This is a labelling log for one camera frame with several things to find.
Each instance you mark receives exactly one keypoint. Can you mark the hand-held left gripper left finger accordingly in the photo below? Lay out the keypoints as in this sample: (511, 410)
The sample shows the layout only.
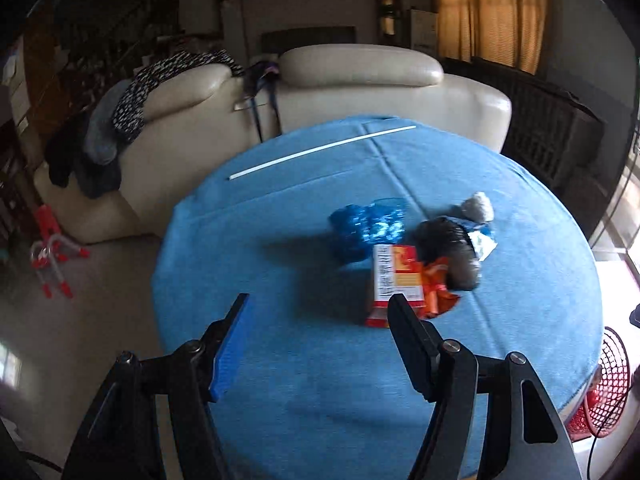
(232, 350)

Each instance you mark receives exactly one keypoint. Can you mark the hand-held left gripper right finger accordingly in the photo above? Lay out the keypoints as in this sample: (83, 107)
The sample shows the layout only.
(415, 355)

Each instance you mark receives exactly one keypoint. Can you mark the orange and white carton box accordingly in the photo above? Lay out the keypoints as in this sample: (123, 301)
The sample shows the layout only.
(395, 275)

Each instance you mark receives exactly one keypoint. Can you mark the torn blue carton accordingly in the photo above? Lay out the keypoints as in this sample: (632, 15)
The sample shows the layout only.
(482, 242)

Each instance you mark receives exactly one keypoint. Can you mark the red plastic mesh basket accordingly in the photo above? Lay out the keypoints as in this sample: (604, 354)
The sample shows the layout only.
(612, 385)

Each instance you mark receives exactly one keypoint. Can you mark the orange red crumpled wrapper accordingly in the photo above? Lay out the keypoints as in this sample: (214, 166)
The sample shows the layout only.
(435, 290)

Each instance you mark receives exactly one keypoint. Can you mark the black plastic bag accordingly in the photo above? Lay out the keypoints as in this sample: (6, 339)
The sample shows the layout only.
(447, 245)

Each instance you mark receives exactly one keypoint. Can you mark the blue table cloth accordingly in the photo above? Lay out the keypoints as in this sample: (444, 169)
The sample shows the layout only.
(310, 240)

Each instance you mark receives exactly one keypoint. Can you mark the blue crumpled plastic wrapper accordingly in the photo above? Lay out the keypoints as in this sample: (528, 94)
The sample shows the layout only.
(367, 227)

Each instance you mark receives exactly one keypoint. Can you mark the crumpled white paper ball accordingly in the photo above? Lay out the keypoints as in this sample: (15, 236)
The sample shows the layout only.
(477, 207)

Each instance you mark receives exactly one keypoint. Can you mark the thin white stick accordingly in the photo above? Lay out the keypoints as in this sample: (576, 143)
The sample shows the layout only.
(240, 174)

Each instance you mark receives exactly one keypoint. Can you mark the red and white toy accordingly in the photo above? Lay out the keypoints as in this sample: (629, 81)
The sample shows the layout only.
(46, 220)

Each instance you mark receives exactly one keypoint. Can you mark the grey cloth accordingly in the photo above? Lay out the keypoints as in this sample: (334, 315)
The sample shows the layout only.
(102, 135)

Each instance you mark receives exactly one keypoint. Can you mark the dark cloth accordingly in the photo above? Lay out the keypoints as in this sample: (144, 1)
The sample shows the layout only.
(65, 155)

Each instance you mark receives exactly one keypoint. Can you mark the dark radiator cover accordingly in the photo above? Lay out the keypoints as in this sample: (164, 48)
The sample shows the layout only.
(540, 125)

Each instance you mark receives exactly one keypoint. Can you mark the cream leather sofa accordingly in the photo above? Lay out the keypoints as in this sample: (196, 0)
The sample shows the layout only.
(350, 90)

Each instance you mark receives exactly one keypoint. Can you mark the black white patterned cloth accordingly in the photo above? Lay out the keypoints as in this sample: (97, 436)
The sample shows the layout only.
(150, 80)

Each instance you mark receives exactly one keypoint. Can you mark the wooden staircase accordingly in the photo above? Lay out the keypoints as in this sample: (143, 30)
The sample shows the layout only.
(75, 60)

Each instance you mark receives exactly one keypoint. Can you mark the yellow curtain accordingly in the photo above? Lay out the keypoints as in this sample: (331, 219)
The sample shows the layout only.
(500, 20)

